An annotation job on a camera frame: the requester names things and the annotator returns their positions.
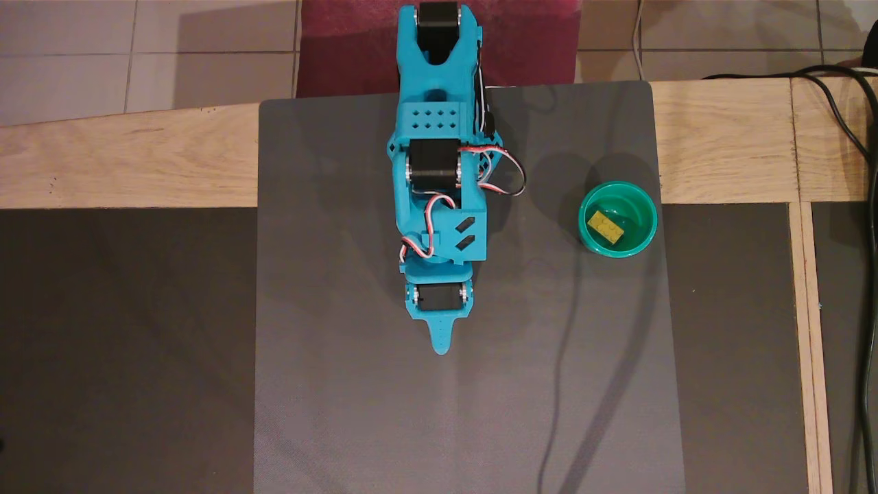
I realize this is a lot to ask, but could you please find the dark inset table mat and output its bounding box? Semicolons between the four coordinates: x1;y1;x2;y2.
0;207;261;494
811;200;878;494
661;202;812;494

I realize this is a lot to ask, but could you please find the cream lego brick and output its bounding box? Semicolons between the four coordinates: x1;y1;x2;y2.
586;209;626;246

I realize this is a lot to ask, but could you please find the thin white cable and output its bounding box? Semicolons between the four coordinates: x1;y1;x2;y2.
630;0;650;81

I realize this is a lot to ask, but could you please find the dark red rug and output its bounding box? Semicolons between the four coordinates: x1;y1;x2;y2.
296;0;583;99

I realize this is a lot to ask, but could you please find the short red white servo cable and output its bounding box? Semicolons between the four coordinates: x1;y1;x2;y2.
399;193;458;263

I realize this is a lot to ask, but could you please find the large grey table mat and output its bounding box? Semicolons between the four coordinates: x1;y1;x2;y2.
253;80;687;494

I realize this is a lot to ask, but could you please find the blue lattice robot base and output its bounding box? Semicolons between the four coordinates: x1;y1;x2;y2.
477;133;504;180

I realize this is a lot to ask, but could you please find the black table clamp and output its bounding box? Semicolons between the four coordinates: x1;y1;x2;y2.
480;67;497;136

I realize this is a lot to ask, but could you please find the looped red white servo cable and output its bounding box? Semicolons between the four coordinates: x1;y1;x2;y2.
458;142;527;198

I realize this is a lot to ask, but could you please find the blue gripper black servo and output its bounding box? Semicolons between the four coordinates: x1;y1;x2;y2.
403;263;476;357

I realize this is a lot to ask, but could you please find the green plastic cup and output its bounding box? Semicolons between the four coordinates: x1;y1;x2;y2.
578;180;659;259

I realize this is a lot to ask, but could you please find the thick black power cable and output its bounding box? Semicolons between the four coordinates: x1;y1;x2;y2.
701;64;878;494

